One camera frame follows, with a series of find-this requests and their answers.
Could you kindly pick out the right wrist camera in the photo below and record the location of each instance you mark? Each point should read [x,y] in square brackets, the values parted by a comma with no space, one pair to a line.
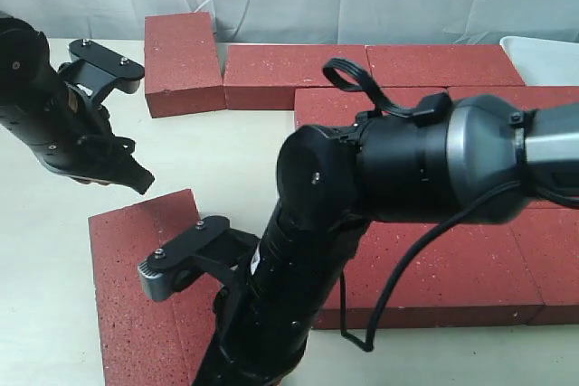
[210,247]

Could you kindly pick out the back row left red brick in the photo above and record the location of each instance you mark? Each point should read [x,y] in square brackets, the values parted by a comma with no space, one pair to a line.
[265,76]

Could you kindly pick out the long red brick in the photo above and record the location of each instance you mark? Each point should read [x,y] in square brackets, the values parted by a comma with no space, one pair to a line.
[144,342]

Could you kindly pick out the angled red brick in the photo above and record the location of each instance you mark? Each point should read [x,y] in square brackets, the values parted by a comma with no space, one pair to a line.
[182,69]

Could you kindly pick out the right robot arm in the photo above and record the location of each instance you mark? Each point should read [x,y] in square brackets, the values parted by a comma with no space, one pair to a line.
[476,160]

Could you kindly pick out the front large red brick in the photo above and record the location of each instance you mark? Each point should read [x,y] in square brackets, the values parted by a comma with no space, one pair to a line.
[472,275]

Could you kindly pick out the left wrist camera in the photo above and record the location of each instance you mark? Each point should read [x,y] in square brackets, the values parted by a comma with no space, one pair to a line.
[101,70]

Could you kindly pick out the red brick with white scratches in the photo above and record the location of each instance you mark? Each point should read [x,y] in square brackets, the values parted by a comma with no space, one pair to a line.
[334,107]

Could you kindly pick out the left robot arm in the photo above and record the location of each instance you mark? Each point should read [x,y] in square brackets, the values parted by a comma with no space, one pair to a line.
[25,62]

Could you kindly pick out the front right edge red brick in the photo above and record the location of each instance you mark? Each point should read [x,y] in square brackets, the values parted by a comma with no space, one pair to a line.
[548,241]

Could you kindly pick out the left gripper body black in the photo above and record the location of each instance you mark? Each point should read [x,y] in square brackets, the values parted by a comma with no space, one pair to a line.
[72,139]

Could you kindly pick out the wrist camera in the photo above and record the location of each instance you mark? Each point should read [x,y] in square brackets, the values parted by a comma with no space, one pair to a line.
[101,70]
[210,247]

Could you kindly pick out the white plastic tray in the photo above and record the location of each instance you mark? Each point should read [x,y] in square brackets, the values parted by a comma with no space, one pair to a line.
[542,62]

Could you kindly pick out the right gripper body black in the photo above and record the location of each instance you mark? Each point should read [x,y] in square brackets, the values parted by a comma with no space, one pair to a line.
[262,325]

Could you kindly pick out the right second row red brick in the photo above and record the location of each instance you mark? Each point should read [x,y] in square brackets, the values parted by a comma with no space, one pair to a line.
[525,97]

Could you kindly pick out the back row right red brick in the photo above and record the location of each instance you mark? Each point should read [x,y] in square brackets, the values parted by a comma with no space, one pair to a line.
[441,65]

